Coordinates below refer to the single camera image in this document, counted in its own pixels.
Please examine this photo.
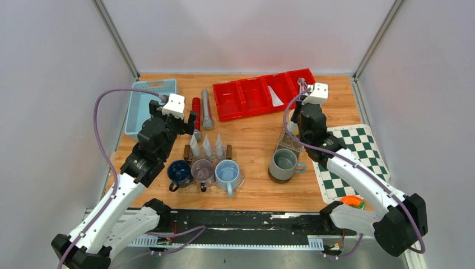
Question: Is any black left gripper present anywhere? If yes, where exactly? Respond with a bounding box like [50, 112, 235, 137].
[149, 100, 196, 159]

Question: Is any clear textured plastic sheet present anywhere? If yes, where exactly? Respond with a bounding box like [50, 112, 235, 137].
[276, 129, 304, 157]

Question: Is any grey toothpaste tube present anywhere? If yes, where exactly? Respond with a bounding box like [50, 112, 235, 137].
[202, 135, 213, 158]

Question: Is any grey green mug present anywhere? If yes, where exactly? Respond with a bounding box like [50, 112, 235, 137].
[268, 149, 307, 184]

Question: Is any dark blue mug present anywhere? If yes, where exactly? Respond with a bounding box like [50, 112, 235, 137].
[167, 160, 193, 192]

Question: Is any purple grey mug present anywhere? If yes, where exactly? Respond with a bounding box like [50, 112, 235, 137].
[191, 159, 215, 192]

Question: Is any light blue mug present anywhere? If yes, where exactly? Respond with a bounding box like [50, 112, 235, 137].
[215, 160, 242, 198]

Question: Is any cream yellow mug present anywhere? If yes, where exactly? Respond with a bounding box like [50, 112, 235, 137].
[286, 109, 299, 136]

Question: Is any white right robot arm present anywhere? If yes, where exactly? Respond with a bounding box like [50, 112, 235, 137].
[291, 101, 428, 257]

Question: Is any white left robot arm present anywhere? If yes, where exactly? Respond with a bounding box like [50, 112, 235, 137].
[52, 94, 197, 268]

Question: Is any brown oval wooden tray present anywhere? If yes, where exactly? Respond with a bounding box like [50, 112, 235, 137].
[268, 131, 307, 184]

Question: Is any red glitter microphone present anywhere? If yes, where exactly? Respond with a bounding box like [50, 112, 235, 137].
[192, 98, 202, 141]

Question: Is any light blue plastic basket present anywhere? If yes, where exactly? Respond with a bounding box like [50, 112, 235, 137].
[124, 79, 178, 142]

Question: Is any silver microphone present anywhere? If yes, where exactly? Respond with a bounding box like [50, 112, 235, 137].
[202, 89, 214, 131]

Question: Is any green white chessboard mat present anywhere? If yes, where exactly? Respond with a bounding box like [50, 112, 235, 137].
[310, 124, 391, 205]

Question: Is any red bin with clear sheet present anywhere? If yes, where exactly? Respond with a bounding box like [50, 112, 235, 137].
[238, 77, 269, 117]

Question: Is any orange green tape roll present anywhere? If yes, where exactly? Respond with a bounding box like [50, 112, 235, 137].
[341, 196, 366, 210]

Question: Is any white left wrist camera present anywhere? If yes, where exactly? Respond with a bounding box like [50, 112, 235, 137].
[162, 94, 185, 119]

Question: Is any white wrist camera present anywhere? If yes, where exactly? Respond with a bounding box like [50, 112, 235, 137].
[302, 82, 329, 105]
[162, 94, 185, 119]

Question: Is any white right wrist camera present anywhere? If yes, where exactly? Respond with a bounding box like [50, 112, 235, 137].
[302, 82, 329, 105]

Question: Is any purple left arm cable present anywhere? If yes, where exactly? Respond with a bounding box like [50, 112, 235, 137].
[56, 87, 207, 269]

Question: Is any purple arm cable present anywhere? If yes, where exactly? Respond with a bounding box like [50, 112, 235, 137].
[283, 87, 427, 259]
[56, 87, 207, 269]

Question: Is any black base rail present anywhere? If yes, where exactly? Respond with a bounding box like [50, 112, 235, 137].
[151, 210, 355, 246]

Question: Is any aluminium corner frame post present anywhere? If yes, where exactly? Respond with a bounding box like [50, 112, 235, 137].
[353, 0, 406, 81]

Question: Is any left aluminium frame post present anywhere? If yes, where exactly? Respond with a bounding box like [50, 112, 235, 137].
[91, 0, 140, 81]

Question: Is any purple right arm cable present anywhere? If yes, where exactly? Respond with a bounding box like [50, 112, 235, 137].
[283, 87, 427, 259]

